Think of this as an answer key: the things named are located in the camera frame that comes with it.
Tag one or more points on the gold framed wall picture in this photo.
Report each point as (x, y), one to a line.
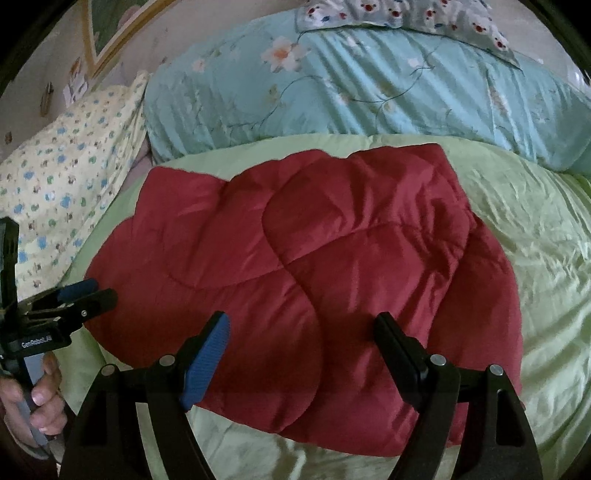
(109, 24)

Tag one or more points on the light green quilt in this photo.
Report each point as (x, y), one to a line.
(542, 220)

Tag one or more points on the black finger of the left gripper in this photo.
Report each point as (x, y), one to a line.
(73, 315)

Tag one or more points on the grey bear-print pillow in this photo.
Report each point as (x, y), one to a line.
(466, 21)

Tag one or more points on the person's left hand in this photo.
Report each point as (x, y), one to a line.
(49, 417)

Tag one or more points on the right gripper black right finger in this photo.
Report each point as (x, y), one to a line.
(420, 377)

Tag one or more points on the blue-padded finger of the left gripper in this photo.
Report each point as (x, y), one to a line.
(58, 296)

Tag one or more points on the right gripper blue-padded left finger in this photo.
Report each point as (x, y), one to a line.
(199, 357)

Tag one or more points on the turquoise floral quilt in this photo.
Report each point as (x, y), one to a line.
(266, 79)

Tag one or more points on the red padded jacket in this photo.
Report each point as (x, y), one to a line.
(302, 254)

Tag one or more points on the yellow patterned pillow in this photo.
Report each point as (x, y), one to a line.
(58, 184)

